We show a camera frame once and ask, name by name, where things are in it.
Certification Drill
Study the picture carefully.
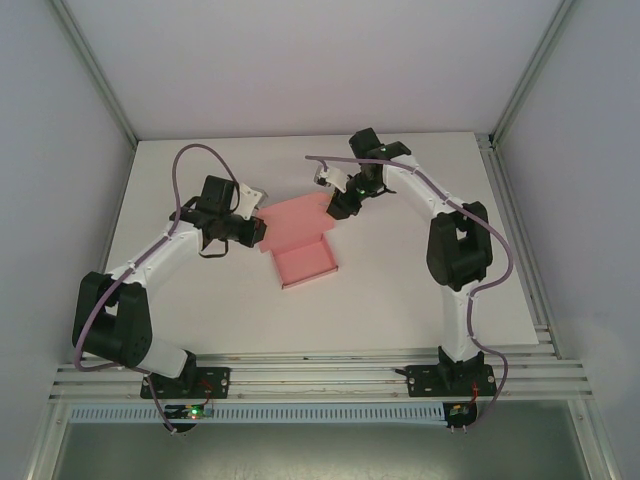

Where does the aluminium frame post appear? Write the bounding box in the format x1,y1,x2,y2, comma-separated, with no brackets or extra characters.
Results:
487,0,576,151
47,0,139,151

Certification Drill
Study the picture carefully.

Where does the aluminium mounting rail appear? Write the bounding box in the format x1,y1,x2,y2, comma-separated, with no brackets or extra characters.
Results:
49,352,596,401

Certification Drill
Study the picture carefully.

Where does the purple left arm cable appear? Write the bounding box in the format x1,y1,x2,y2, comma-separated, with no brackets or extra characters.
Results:
72,143,241,439

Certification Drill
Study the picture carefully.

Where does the pink paper box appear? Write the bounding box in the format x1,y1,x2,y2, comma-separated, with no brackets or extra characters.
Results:
255,194,340,292

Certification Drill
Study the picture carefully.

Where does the thin black cable loop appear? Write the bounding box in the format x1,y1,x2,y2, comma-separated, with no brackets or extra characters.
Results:
198,239,229,260

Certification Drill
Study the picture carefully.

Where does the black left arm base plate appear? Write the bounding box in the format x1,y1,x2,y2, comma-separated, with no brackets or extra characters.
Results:
139,366,232,401

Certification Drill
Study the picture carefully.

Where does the left circuit board with LED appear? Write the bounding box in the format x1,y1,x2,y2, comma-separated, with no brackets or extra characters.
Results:
167,402,216,421

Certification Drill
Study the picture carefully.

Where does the white slotted cable duct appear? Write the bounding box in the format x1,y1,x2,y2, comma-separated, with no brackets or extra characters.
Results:
67,403,446,425

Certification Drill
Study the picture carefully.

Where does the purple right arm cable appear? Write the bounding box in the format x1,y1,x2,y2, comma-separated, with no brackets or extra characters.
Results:
304,153,515,436

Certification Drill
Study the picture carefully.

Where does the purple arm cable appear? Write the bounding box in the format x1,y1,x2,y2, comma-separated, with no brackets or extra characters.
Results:
304,153,515,436
72,143,241,439

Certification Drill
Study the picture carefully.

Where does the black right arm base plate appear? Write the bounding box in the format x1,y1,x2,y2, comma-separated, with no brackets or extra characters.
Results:
405,364,499,400

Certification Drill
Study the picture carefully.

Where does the aluminium side rail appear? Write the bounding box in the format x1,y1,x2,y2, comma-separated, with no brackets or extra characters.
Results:
477,132,566,359

